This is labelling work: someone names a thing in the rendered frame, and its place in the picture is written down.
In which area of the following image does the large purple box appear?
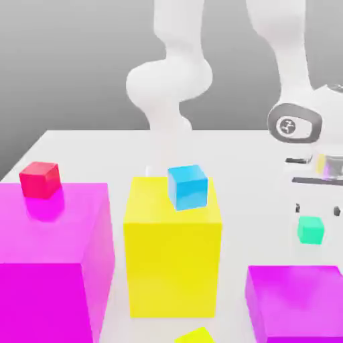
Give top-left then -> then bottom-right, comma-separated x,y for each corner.
244,265 -> 343,343

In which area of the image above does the small red cube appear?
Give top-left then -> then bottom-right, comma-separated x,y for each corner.
19,161 -> 62,200

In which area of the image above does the large magenta box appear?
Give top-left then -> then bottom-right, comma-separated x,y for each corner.
0,182 -> 117,343

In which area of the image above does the large yellow box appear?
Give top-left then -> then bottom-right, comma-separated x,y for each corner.
123,176 -> 224,319

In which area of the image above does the small yellow cube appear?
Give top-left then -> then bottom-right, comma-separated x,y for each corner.
174,326 -> 216,343

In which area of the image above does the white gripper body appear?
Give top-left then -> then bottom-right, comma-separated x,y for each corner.
290,174 -> 343,208

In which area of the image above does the small blue cube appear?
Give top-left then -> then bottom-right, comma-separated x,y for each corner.
167,163 -> 209,212

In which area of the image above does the small green cube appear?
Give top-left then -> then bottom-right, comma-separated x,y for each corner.
297,215 -> 326,245

